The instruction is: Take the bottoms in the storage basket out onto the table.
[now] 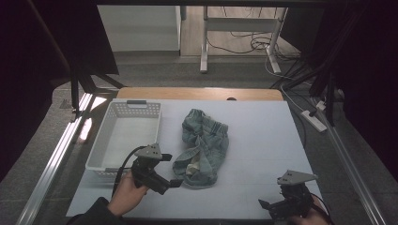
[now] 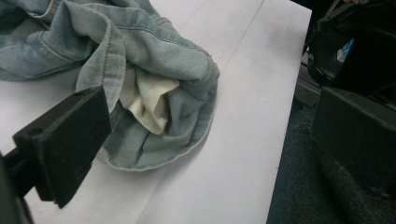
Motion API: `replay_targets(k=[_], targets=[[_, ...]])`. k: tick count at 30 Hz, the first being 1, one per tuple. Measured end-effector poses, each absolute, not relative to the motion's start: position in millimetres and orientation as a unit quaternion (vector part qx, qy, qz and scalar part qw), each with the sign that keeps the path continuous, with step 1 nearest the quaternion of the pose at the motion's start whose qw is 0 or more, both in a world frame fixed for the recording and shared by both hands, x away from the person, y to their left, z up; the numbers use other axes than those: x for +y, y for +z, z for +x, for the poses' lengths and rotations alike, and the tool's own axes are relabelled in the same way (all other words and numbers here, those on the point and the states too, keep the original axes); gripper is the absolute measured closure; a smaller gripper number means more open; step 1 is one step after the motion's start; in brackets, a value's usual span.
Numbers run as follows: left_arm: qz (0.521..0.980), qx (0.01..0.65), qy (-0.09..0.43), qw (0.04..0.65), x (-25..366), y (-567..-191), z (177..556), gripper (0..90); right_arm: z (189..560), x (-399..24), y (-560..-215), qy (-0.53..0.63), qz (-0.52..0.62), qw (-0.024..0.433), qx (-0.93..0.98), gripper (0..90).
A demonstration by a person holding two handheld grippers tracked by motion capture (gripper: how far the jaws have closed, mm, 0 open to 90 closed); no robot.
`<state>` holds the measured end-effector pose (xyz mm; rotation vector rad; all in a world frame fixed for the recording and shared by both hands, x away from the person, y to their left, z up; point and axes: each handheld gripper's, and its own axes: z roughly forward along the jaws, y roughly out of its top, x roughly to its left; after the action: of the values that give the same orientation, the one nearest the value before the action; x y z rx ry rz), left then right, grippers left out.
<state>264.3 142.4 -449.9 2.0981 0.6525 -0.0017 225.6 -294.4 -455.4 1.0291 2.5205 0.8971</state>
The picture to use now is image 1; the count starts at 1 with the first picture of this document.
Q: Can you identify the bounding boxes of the wooden table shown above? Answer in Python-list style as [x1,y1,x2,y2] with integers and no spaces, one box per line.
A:
[115,86,284,101]

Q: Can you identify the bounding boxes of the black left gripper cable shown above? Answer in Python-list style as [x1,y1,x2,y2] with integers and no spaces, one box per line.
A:
[112,145,148,197]

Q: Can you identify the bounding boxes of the black floor cable bundle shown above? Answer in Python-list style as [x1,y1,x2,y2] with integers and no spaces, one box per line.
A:
[207,31,302,62]

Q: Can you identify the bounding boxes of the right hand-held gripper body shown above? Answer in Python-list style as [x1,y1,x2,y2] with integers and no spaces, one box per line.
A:
[268,170,319,220]

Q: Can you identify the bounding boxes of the person's left hand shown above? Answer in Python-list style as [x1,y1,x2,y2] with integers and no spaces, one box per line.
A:
[107,171,150,218]

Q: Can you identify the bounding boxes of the white perforated plastic basket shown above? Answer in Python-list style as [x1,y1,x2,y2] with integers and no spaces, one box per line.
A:
[85,99,162,181]

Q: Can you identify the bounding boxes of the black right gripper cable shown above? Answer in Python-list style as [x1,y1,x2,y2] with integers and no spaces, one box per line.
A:
[309,192,333,225]

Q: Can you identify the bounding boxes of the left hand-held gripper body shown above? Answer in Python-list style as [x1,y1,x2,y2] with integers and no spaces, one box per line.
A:
[130,142,172,196]

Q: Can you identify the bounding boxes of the blue denim pants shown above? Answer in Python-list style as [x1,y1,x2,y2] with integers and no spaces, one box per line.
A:
[172,108,230,188]

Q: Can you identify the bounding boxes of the person's right hand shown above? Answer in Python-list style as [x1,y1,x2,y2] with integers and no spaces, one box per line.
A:
[288,196,330,225]

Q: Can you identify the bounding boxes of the white desk frame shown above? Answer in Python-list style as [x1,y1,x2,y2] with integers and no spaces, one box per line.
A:
[199,5,289,75]

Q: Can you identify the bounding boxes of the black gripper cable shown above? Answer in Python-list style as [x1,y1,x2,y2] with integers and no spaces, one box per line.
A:
[309,192,333,225]
[112,145,148,197]

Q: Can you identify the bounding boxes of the white power strip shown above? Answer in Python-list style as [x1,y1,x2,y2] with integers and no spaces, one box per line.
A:
[300,110,329,133]

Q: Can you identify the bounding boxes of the aluminium frame rail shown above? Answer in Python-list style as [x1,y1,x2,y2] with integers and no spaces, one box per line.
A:
[311,97,389,225]
[14,92,96,225]

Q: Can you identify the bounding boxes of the white table mat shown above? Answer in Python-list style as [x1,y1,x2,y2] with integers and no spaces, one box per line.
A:
[65,97,324,220]

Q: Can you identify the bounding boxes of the white cabinet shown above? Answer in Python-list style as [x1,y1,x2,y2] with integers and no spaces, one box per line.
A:
[97,5,183,53]

